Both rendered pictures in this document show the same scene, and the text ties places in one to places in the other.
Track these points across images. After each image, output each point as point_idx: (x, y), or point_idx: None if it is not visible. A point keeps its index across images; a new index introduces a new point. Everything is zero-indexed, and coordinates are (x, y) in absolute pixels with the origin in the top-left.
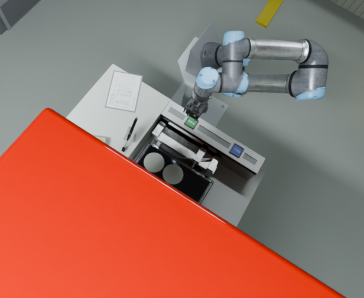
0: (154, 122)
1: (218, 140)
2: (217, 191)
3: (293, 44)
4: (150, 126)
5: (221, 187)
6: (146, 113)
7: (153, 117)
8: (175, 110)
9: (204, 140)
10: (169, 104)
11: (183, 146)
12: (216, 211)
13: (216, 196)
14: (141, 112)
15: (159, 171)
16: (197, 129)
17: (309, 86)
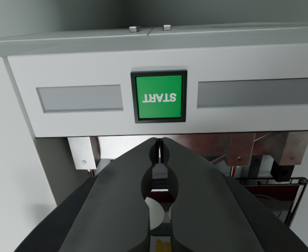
0: (50, 170)
1: None
2: (306, 155)
3: None
4: (51, 195)
5: None
6: None
7: (30, 168)
8: (65, 89)
9: (250, 129)
10: (21, 81)
11: (177, 137)
12: None
13: (306, 165)
14: None
15: (163, 222)
16: (199, 103)
17: None
